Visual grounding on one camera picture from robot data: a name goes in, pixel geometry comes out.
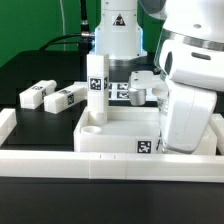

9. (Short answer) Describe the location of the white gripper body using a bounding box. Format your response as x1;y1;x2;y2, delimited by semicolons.
160;80;217;154

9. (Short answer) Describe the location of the white desk top tray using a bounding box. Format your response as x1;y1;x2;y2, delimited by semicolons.
73;106;218;156

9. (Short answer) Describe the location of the white fiducial marker sheet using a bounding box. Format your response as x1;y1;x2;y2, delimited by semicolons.
109;82;157;102

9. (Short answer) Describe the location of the black cable with connector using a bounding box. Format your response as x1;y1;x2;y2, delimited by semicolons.
39;0;98;52

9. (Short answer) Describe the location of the white thin cable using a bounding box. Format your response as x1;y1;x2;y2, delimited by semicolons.
59;0;67;52

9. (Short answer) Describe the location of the white U-shaped fence frame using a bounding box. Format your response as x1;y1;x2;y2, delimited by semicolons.
0;108;224;183

